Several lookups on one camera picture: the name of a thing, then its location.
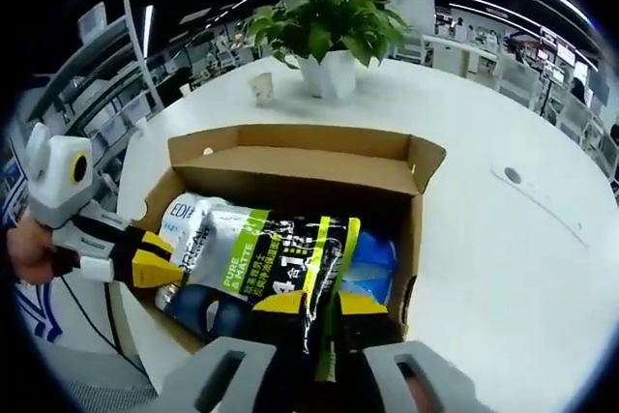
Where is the group of white office chairs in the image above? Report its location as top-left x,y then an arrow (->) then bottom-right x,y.
396,25 -> 619,192

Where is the white paper cup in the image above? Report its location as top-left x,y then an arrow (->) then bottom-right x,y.
249,72 -> 275,105

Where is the green plant in white pot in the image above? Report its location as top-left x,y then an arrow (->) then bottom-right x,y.
241,0 -> 412,100

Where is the person's left hand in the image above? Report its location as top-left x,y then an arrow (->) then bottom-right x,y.
4,212 -> 81,288

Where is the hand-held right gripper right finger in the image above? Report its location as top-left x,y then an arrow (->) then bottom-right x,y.
333,289 -> 446,413

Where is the blue plastic packet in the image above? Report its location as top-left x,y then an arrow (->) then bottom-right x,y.
338,231 -> 398,308

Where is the brown cardboard shoe box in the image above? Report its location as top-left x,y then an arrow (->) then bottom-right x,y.
126,123 -> 449,356

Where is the wall display screen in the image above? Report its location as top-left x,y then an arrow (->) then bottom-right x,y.
539,28 -> 589,69

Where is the black silver green pouch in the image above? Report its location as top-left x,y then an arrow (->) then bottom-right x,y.
178,207 -> 364,385

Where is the white blue wet wipes pack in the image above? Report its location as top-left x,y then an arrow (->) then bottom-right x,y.
155,192 -> 252,336

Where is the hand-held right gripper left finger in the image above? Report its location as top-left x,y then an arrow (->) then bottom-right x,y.
162,289 -> 310,413

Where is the black cable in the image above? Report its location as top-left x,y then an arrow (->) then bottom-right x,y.
60,275 -> 149,378

